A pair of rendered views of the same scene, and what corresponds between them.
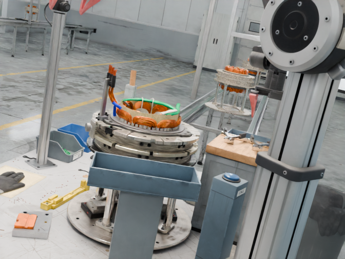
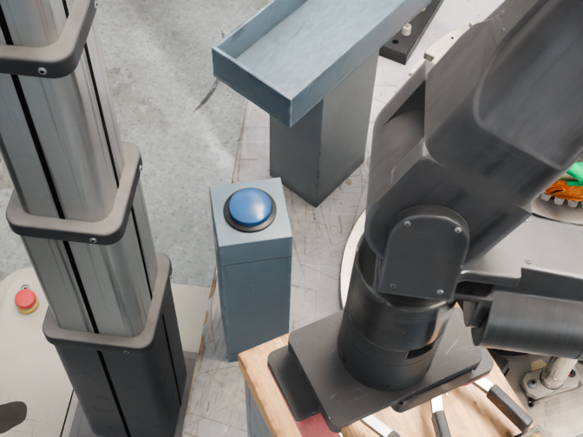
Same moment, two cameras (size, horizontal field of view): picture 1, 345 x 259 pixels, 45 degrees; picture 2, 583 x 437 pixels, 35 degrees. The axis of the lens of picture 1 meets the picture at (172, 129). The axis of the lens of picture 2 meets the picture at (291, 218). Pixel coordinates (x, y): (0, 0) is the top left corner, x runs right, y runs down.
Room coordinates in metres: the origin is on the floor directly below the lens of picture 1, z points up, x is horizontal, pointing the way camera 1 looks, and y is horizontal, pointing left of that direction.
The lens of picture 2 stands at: (1.41, -0.49, 1.76)
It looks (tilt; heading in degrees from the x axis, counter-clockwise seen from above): 56 degrees down; 136
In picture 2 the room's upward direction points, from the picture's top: 2 degrees clockwise
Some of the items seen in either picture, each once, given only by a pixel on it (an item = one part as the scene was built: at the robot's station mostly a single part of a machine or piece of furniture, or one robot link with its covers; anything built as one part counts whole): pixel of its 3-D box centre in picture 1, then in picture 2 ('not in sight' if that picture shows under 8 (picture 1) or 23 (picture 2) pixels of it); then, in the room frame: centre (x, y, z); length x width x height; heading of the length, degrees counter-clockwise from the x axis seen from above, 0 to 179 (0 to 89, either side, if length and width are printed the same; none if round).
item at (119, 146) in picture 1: (133, 149); not in sight; (1.05, 0.09, 1.05); 0.09 x 0.04 x 0.01; 72
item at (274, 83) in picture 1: (274, 82); (389, 333); (1.28, -0.28, 1.28); 0.10 x 0.07 x 0.07; 73
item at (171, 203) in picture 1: (172, 197); not in sight; (1.14, -0.04, 0.91); 0.02 x 0.02 x 0.21
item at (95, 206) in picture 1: (96, 205); not in sight; (1.15, 0.18, 0.83); 0.05 x 0.04 x 0.02; 36
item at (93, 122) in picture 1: (94, 128); not in sight; (1.11, 0.21, 1.07); 0.04 x 0.02 x 0.05; 30
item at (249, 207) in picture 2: (231, 176); (250, 206); (1.03, -0.18, 1.04); 0.04 x 0.04 x 0.01
